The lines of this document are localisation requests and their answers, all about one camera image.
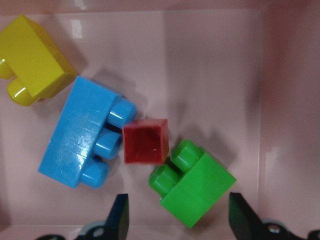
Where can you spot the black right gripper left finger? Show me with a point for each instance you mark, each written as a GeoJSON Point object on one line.
{"type": "Point", "coordinates": [117, 222]}

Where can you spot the blue toy block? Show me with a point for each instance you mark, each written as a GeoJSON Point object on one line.
{"type": "Point", "coordinates": [85, 135]}

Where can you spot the red toy block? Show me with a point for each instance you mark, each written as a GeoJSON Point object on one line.
{"type": "Point", "coordinates": [146, 141]}

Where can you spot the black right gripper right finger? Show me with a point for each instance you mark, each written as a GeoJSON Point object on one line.
{"type": "Point", "coordinates": [243, 221]}

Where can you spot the yellow toy block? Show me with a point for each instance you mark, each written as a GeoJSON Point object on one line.
{"type": "Point", "coordinates": [32, 62]}

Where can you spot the pink plastic box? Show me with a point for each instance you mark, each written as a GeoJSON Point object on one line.
{"type": "Point", "coordinates": [240, 78]}

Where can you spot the green toy block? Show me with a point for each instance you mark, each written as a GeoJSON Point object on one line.
{"type": "Point", "coordinates": [192, 184]}

